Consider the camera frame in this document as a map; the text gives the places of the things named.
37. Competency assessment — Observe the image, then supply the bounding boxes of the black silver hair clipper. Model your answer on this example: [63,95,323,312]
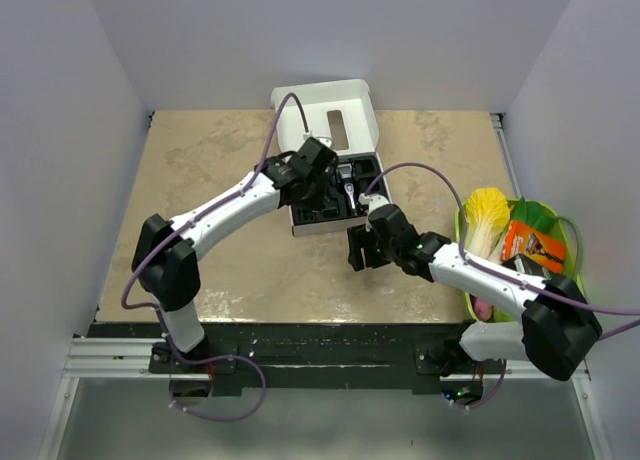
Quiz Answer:
[338,163,361,215]

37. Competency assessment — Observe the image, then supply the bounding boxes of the white clipper kit box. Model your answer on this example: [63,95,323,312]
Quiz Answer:
[271,79,382,237]

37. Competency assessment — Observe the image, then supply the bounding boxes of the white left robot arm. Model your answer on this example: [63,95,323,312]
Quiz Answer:
[122,137,337,372]

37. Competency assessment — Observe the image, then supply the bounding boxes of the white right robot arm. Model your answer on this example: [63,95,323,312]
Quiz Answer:
[348,194,602,381]

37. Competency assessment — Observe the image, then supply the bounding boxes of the yellow napa cabbage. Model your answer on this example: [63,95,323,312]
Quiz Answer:
[462,187,511,259]

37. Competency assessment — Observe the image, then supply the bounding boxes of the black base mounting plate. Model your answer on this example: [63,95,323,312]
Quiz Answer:
[84,322,506,398]

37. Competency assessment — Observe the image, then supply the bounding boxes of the purple onion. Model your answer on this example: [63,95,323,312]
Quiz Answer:
[471,297,494,322]

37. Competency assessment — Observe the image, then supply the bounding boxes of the black product box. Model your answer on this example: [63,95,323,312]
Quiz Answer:
[501,253,552,279]

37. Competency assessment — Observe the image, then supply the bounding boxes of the green plastic basket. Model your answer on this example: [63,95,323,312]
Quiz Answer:
[453,198,590,324]

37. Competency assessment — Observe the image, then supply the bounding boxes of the orange razor package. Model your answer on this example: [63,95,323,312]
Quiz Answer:
[500,220,566,273]

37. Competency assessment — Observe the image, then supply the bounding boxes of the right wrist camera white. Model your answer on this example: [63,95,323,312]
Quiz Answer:
[358,193,390,231]

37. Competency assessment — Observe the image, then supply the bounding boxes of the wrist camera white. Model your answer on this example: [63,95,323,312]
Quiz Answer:
[316,136,333,149]
[358,193,390,231]

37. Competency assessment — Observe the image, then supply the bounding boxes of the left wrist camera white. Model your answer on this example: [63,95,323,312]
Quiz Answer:
[316,136,333,149]

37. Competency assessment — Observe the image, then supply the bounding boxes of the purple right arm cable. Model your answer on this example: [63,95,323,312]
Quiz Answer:
[359,162,640,411]

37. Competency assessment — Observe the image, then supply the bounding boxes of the aluminium frame rail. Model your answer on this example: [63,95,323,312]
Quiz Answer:
[63,338,154,379]

